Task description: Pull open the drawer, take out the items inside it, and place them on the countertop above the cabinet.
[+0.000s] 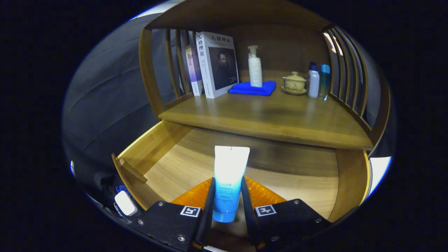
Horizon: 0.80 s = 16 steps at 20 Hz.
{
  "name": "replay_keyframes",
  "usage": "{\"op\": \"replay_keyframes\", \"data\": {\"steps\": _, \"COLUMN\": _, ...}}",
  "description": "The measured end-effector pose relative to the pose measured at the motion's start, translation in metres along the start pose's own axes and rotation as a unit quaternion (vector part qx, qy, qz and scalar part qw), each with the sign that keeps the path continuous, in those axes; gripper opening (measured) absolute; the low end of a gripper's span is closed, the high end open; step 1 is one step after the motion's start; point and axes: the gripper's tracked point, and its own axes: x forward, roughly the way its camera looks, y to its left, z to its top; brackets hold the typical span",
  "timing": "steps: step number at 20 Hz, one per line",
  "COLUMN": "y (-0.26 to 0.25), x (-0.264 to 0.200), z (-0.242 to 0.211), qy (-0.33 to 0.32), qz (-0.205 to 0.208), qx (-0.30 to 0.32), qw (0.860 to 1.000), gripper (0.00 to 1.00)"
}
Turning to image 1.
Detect wooden countertop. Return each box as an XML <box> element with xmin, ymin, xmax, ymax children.
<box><xmin>158</xmin><ymin>80</ymin><xmax>374</xmax><ymax>151</ymax></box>

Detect white book with portrait cover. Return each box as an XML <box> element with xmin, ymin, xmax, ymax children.
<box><xmin>195</xmin><ymin>31</ymin><xmax>240</xmax><ymax>99</ymax></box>

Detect blue folded cloth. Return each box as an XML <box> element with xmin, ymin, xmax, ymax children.
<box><xmin>228</xmin><ymin>81</ymin><xmax>277</xmax><ymax>96</ymax></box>

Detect wooden drawer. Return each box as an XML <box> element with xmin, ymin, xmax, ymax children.
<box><xmin>111</xmin><ymin>120</ymin><xmax>371</xmax><ymax>238</ymax></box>

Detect white drawer unit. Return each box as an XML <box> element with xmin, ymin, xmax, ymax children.
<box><xmin>367</xmin><ymin>156</ymin><xmax>392</xmax><ymax>196</ymax></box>

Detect white bottle with blue cap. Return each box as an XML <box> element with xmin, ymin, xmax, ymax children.
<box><xmin>307</xmin><ymin>62</ymin><xmax>320</xmax><ymax>99</ymax></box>

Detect white pump bottle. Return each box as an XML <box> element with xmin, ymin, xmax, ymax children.
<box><xmin>247</xmin><ymin>45</ymin><xmax>263</xmax><ymax>88</ymax></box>

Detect teal bottle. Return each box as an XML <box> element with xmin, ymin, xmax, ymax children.
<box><xmin>318</xmin><ymin>64</ymin><xmax>331</xmax><ymax>101</ymax></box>

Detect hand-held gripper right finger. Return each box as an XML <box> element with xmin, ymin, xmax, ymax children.
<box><xmin>240</xmin><ymin>176</ymin><xmax>332</xmax><ymax>251</ymax></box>

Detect yellow lidded teacup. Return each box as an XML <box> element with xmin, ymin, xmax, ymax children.
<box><xmin>281</xmin><ymin>71</ymin><xmax>308</xmax><ymax>96</ymax></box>

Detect white blue tube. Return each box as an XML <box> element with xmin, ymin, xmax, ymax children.
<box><xmin>212</xmin><ymin>146</ymin><xmax>250</xmax><ymax>223</ymax></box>

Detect wooden cabinet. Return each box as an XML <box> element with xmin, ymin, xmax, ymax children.
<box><xmin>138</xmin><ymin>0</ymin><xmax>391</xmax><ymax>158</ymax></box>

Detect purple book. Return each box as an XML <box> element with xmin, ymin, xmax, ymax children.
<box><xmin>185</xmin><ymin>45</ymin><xmax>204</xmax><ymax>97</ymax></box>

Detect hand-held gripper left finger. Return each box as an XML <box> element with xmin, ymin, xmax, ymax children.
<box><xmin>130</xmin><ymin>177</ymin><xmax>216</xmax><ymax>251</ymax></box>

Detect white rounded object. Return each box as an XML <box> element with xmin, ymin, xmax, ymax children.
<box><xmin>114</xmin><ymin>191</ymin><xmax>138</xmax><ymax>216</ymax></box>

